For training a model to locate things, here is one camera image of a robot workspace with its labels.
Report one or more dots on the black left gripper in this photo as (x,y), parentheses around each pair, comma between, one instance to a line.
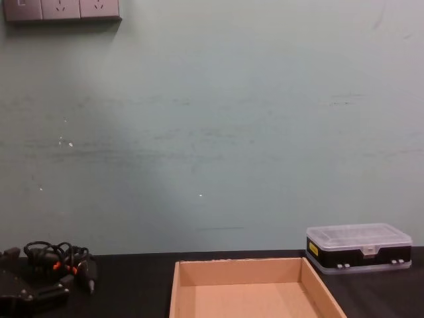
(13,288)

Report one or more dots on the clear plastic case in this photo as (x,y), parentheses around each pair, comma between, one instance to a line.
(357,242)

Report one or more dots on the black table cloth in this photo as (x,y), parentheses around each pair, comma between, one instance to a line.
(132,288)

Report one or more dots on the shallow brown cardboard tray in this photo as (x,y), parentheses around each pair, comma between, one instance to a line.
(245,298)

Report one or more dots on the grey wall socket panel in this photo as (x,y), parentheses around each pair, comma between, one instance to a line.
(59,9)

